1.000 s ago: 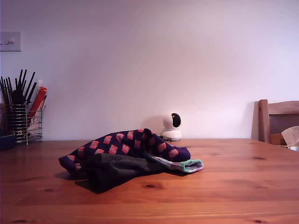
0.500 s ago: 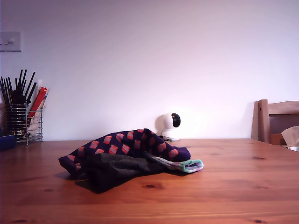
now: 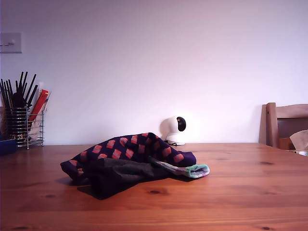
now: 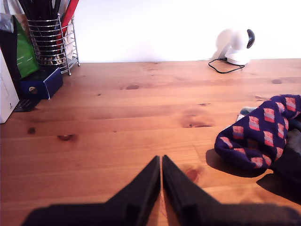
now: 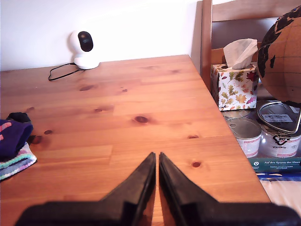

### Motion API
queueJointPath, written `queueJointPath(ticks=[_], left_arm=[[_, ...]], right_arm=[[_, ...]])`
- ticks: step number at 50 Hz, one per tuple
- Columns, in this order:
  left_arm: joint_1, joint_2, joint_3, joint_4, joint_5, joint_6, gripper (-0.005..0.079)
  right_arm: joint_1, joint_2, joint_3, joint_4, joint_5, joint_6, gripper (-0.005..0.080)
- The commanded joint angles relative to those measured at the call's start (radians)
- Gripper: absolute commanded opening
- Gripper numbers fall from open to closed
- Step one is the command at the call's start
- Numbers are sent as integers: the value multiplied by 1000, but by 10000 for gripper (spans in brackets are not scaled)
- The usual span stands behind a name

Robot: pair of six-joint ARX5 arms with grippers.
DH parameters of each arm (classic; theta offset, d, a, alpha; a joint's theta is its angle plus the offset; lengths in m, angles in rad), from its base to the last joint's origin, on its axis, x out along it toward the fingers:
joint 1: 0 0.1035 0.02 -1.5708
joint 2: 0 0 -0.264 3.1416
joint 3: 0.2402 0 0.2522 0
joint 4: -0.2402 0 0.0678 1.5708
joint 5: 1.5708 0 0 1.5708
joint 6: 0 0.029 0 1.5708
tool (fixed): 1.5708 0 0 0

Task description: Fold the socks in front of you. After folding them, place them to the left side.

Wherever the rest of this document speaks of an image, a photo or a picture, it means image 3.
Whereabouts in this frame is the purple sock with pink squares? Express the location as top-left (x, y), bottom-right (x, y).
top-left (60, 131), bottom-right (198, 181)

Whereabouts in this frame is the pastel tie-dye sock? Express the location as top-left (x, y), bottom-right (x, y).
top-left (148, 155), bottom-right (210, 180)

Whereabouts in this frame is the dark grey sock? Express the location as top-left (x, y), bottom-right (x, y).
top-left (77, 157), bottom-right (169, 200)

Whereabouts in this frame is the red paper packet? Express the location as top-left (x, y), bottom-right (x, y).
top-left (28, 89), bottom-right (50, 122)

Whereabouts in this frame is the wooden chair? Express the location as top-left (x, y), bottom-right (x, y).
top-left (258, 103), bottom-right (308, 150)

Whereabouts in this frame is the white paper packet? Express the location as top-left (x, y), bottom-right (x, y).
top-left (30, 115), bottom-right (44, 141)

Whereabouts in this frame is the white tissue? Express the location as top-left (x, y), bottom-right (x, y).
top-left (289, 129), bottom-right (308, 151)

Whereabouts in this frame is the blue box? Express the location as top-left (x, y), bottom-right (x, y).
top-left (0, 139), bottom-right (17, 155)

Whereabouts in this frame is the leaf print tissue box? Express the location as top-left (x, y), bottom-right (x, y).
top-left (290, 149), bottom-right (308, 157)

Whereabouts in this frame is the white round security camera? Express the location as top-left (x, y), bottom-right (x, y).
top-left (160, 115), bottom-right (187, 146)

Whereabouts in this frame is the chrome wire utensil caddy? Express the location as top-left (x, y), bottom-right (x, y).
top-left (4, 105), bottom-right (45, 150)

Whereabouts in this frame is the white light switch plate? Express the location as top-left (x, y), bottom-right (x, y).
top-left (0, 32), bottom-right (23, 54)

